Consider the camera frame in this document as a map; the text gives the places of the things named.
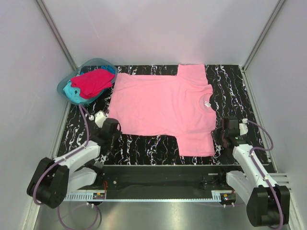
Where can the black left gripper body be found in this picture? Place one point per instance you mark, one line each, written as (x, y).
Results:
(114, 135)

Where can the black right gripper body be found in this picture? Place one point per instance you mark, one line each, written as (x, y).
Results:
(220, 133)

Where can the pink t shirt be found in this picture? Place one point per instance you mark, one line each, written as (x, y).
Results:
(177, 106)

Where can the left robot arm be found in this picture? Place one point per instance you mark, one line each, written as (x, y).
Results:
(67, 164)

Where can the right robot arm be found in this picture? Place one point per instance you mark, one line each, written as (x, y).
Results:
(267, 202)

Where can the magenta t shirt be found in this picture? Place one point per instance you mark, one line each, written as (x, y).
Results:
(92, 83)

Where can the teal blue t shirt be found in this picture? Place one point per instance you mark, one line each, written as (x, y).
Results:
(73, 93)

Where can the translucent blue plastic basket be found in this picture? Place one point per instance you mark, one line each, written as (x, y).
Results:
(88, 66)

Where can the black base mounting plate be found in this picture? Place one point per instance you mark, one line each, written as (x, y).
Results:
(125, 189)

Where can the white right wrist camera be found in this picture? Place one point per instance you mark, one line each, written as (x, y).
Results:
(243, 126)

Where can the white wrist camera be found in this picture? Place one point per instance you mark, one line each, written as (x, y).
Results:
(243, 126)
(99, 118)

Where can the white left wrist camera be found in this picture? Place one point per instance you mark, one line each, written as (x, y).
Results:
(99, 118)

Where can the aluminium front rail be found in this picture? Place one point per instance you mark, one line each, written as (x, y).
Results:
(283, 179)

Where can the right aluminium corner post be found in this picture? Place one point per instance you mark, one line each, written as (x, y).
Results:
(268, 25)

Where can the aluminium corner post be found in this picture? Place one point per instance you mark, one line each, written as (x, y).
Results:
(268, 25)
(47, 15)

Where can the white slotted cable duct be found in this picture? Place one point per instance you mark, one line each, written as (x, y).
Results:
(86, 196)

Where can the left aluminium corner post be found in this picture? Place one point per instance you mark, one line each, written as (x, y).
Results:
(47, 15)

